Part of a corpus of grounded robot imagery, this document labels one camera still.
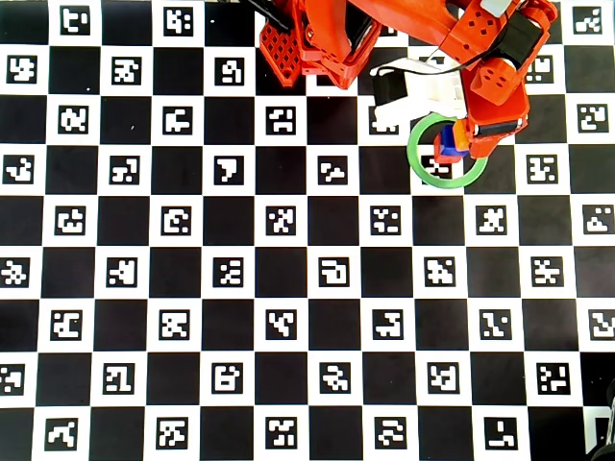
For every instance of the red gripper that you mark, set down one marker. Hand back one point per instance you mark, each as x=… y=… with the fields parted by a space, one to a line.
x=497 y=130

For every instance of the orange cube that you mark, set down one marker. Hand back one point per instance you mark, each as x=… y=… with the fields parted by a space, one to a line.
x=461 y=134

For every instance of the blue cube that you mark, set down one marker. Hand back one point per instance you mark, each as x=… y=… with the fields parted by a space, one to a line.
x=449 y=141

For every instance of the red cube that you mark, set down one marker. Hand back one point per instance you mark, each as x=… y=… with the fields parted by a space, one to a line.
x=439 y=151

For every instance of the red robot arm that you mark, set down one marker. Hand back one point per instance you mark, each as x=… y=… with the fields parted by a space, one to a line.
x=346 y=29

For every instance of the small gray box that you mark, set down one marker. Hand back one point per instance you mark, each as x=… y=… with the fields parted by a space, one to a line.
x=497 y=5

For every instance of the black white marker checkerboard mat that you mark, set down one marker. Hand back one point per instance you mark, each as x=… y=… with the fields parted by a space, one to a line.
x=307 y=336

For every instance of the white mounted wrist camera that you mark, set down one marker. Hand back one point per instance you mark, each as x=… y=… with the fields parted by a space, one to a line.
x=423 y=91

